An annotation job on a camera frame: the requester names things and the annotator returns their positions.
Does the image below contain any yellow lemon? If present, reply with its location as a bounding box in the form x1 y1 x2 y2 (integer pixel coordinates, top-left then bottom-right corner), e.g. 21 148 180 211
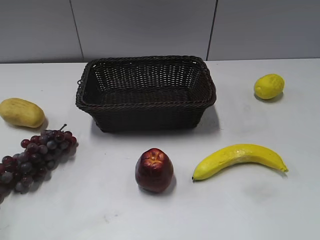
253 73 285 100

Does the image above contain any yellow banana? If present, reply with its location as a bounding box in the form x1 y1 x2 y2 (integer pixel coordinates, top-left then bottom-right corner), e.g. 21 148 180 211
192 144 289 181

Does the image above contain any red apple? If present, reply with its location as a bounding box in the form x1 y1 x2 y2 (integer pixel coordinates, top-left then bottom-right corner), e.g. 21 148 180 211
135 148 174 193

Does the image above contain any yellow mango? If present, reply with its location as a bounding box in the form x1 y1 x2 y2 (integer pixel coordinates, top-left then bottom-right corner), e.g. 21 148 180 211
0 98 45 129

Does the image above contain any black woven basket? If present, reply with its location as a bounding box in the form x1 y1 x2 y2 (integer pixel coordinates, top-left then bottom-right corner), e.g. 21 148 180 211
75 55 217 133

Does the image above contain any purple grape bunch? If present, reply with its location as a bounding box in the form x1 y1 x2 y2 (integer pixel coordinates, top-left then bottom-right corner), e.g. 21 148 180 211
0 124 78 202

